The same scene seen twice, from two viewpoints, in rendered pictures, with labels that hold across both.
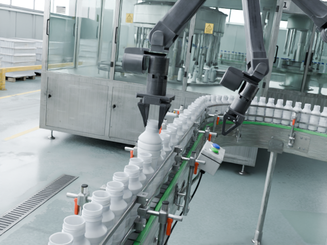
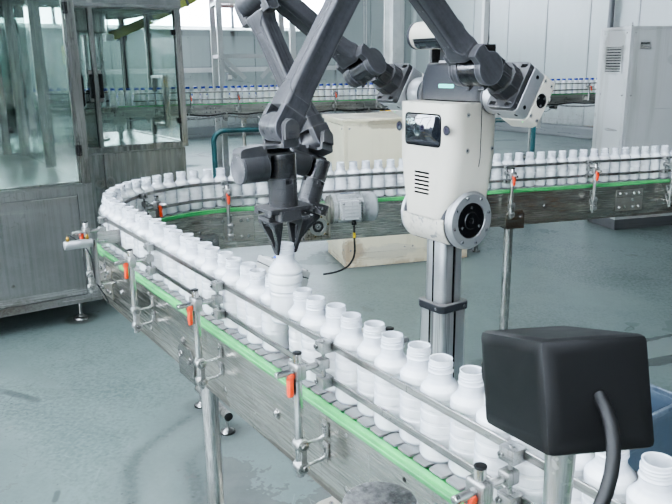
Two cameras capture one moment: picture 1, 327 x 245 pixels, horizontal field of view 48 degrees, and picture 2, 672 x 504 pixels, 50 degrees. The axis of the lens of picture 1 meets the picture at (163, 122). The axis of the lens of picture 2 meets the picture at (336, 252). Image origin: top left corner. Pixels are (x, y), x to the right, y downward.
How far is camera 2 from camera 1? 0.97 m
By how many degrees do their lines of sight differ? 44
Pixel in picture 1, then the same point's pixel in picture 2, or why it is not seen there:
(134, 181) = not seen: hidden behind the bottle
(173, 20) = (302, 101)
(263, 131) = (185, 228)
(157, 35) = (291, 125)
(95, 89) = not seen: outside the picture
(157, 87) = (293, 195)
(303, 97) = (108, 155)
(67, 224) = (447, 362)
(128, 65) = (253, 174)
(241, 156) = (74, 288)
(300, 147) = (243, 234)
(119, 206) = not seen: hidden behind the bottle
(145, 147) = (293, 281)
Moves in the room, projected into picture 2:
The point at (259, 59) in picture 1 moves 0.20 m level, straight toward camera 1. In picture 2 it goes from (319, 125) to (365, 130)
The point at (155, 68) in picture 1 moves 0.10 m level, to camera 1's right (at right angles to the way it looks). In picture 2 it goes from (288, 170) to (325, 165)
